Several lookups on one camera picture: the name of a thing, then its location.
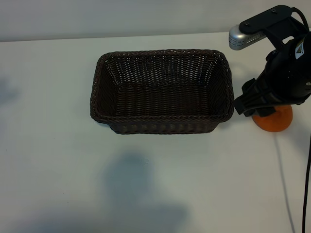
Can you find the orange fruit with nub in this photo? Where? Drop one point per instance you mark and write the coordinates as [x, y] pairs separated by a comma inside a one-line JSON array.
[[274, 123]]

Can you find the black right camera mount bracket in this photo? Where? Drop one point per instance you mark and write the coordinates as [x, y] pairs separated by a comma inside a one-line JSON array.
[[264, 17]]

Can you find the dark brown wicker basket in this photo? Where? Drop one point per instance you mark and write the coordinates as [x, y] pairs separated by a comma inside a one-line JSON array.
[[158, 102]]

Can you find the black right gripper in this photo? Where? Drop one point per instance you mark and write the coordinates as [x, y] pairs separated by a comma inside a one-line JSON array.
[[291, 77]]

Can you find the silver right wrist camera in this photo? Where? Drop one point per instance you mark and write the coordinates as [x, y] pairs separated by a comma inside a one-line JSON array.
[[236, 40]]

